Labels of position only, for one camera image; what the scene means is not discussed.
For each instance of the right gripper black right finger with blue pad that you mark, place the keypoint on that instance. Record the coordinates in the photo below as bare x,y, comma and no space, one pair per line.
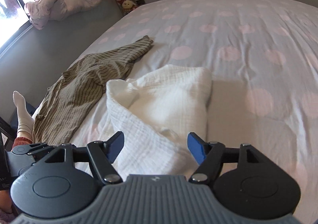
243,179

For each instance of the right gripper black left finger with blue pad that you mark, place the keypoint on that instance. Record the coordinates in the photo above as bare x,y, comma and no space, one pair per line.
68,179

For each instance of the white crinkle cotton garment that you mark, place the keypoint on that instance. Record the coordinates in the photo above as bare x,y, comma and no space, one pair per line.
155,112

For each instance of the white sock foot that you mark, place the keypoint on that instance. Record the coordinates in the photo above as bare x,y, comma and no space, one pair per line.
25,120

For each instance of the olive striped shirt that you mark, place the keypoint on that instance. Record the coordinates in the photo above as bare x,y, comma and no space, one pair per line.
81,86

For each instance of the grey bedsheet pink dots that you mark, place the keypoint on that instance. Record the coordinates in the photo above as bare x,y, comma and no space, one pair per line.
263,58

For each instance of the pink rolled duvet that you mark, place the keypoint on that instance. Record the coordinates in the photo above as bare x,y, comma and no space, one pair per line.
42,11

